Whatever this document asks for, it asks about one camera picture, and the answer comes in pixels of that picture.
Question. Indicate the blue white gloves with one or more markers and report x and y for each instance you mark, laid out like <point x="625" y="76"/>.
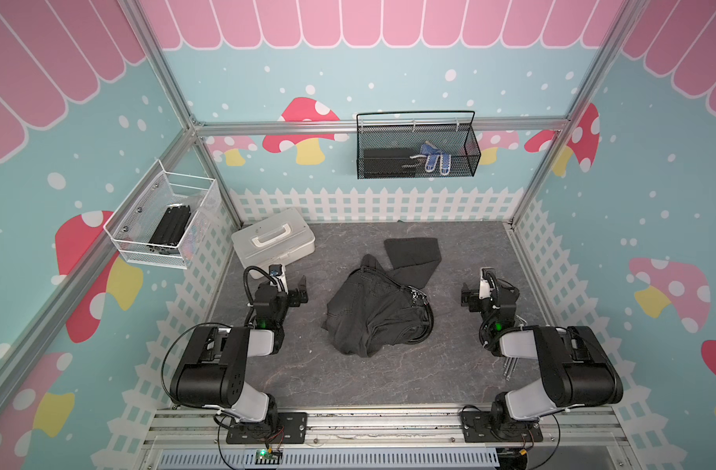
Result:
<point x="432" y="159"/>

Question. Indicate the green lit circuit board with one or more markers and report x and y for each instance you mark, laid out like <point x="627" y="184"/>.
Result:
<point x="268" y="457"/>

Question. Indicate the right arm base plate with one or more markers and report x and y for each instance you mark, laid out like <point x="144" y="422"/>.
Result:
<point x="485" y="427"/>

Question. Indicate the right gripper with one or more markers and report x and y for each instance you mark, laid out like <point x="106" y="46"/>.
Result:
<point x="473" y="305"/>

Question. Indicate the white plastic toolbox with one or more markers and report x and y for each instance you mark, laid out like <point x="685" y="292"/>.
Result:
<point x="283" y="238"/>

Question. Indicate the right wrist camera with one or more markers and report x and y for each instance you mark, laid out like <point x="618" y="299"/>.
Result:
<point x="487" y="284"/>

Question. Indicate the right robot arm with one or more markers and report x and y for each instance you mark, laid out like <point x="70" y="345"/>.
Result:
<point x="574" y="368"/>

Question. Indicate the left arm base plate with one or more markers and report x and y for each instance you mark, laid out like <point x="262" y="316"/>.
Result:
<point x="285" y="428"/>

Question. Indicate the black trousers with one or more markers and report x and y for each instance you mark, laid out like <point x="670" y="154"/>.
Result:
<point x="372" y="308"/>

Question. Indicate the white wire wall basket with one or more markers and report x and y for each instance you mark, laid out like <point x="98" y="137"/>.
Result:
<point x="131" y="226"/>

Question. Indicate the black wire wall basket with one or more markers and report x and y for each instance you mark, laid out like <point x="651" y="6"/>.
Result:
<point x="450" y="130"/>

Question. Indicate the black box in basket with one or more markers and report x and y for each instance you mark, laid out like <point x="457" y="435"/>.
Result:
<point x="387" y="162"/>

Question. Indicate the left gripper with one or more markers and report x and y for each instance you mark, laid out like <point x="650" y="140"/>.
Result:
<point x="292" y="294"/>

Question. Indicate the black leather belt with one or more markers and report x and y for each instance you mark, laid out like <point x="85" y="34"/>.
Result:
<point x="425" y="314"/>

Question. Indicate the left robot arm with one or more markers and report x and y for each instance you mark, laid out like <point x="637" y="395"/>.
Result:
<point x="211" y="371"/>

